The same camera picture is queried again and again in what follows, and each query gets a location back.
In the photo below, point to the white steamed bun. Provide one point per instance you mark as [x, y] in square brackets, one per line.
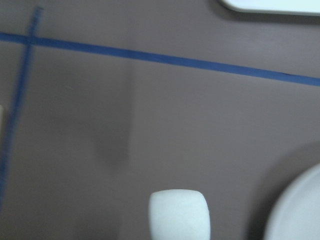
[178, 214]

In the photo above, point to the round cream plate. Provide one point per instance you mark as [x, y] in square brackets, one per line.
[296, 213]

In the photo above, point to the cream rectangular bear tray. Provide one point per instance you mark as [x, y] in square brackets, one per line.
[284, 7]

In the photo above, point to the wooden cutting board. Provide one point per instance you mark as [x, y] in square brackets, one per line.
[1, 120]

